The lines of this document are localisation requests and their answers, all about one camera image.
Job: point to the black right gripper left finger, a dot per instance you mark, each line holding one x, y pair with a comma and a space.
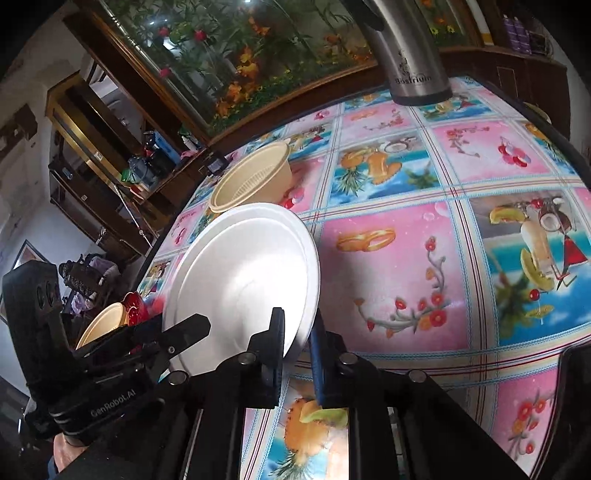
187, 427

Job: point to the white foam plate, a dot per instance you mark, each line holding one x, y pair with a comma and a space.
248, 261

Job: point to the artificial flower wall display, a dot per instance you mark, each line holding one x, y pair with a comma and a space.
225, 60

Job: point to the small black round device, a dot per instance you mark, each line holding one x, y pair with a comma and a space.
215, 163

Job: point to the stainless steel electric kettle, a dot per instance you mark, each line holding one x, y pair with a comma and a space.
402, 43

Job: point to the person's left hand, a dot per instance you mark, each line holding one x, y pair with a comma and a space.
64, 453

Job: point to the large beige paper bowl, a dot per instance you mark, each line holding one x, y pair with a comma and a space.
262, 176

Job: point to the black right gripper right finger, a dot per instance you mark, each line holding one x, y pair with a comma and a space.
401, 426

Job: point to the small beige paper bowl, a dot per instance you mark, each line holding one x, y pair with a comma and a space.
109, 319

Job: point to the colourful fruit-print tablecloth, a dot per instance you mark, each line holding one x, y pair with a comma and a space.
453, 238

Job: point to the purple bottles on shelf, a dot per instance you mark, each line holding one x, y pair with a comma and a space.
517, 34

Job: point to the red gold-rimmed plate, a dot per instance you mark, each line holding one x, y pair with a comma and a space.
139, 310

